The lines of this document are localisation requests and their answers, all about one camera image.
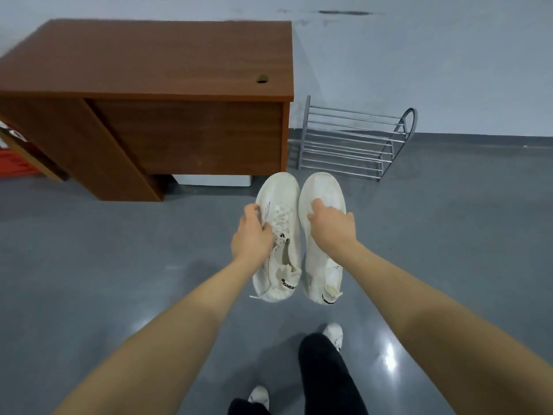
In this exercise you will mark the white sneaker with black print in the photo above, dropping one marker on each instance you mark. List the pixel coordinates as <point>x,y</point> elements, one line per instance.
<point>283,211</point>

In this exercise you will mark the person's left hand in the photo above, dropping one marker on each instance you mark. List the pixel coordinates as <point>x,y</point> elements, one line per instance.
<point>250,239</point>

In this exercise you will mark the person's right forearm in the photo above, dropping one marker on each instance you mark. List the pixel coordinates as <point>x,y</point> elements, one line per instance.
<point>432,324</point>

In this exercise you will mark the person's left forearm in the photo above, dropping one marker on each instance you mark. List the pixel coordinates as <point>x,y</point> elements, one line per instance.
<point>173,337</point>

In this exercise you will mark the brown wooden desk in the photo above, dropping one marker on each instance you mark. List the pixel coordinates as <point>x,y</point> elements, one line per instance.
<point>151,73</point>

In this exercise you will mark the person's white worn shoe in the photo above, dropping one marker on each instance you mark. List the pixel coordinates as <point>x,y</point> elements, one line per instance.
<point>259,395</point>
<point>335,334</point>

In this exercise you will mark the brown wooden board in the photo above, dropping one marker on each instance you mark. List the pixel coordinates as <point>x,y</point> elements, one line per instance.
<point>30,153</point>

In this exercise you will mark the person's left thumb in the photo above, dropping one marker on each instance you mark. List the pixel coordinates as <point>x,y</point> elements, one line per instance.
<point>267,231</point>

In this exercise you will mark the person's black trouser leg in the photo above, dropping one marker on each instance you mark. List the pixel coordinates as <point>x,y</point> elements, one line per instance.
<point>328,380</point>
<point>242,407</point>

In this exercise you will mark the red crate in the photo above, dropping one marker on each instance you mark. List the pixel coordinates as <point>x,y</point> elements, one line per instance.
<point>13,166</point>

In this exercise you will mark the grey metal shoe rack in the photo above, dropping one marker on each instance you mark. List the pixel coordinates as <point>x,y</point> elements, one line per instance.
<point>350,142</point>

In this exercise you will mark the person's right hand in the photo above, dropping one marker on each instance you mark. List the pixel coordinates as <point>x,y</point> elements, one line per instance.
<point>332,231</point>

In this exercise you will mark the plain white sneaker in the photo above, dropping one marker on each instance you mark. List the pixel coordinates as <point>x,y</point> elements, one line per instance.
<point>324,190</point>

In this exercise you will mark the person's right thumb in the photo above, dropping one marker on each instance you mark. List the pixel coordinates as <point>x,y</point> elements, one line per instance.
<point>312,220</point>

